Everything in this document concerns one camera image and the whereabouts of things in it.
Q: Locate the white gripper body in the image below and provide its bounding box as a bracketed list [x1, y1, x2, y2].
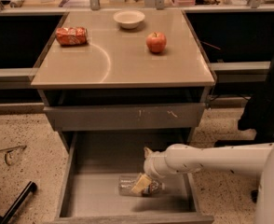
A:
[144, 151, 171, 179]

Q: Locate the clear plastic water bottle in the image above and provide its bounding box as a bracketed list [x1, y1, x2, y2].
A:
[118, 174, 165, 197]

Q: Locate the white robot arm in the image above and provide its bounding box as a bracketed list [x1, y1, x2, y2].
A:
[131, 143, 274, 224]

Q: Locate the grey top drawer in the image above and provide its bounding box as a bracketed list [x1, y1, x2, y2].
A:
[44, 103, 205, 132]

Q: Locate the open grey middle drawer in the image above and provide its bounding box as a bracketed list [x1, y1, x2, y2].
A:
[53, 130, 213, 224]

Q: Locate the grey drawer cabinet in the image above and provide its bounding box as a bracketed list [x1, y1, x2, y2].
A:
[30, 8, 216, 224]

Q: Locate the red apple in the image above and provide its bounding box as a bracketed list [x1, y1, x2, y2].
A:
[146, 32, 167, 53]

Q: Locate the black office chair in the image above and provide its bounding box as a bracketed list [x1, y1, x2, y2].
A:
[213, 11, 274, 203]

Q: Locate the white bowl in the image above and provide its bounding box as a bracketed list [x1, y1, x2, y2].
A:
[113, 10, 145, 30]

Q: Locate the orange crushed soda can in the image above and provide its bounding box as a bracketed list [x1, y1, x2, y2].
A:
[55, 27, 88, 46]

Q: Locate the black chair leg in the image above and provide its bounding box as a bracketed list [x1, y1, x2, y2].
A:
[0, 181, 37, 224]

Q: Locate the cable on floor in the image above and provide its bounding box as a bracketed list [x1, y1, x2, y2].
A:
[0, 145, 28, 167]

